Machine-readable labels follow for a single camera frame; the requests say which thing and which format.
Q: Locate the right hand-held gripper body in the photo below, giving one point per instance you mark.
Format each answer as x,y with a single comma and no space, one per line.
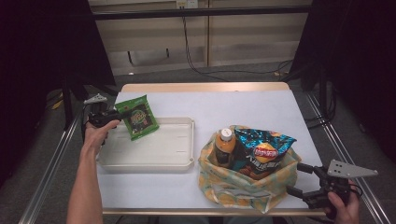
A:
351,170

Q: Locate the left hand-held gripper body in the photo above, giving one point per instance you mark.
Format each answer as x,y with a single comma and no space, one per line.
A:
99,116

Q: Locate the green snack packet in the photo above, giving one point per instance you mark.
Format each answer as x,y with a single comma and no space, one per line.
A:
140,119

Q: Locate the blue chip bag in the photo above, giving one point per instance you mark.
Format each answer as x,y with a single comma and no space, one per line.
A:
258,161

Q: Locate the white plastic tray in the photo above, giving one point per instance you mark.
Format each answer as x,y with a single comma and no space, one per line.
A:
162,149

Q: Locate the orange patterned cloth bag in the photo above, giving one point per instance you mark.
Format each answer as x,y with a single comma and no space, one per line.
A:
243,189

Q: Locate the orange drink bottle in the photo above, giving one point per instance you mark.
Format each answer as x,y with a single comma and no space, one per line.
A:
224,146

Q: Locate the person's left hand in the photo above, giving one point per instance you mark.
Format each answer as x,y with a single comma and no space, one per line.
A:
95,137

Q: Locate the person's right hand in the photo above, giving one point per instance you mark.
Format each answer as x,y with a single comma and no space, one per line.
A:
345,211

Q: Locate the black stand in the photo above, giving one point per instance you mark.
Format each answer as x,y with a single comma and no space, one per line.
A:
323,90
67,105

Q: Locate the black curtain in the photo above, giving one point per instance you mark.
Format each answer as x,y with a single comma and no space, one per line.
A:
31,62
358,62

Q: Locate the white table mat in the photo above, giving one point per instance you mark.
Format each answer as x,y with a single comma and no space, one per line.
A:
218,105

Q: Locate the black horizontal bar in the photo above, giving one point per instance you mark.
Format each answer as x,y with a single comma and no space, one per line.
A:
202,12

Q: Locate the aluminium floor rail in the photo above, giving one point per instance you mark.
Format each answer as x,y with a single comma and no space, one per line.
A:
49,174
339,144

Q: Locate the white wall socket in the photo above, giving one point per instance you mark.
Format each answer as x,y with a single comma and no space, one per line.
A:
186,3

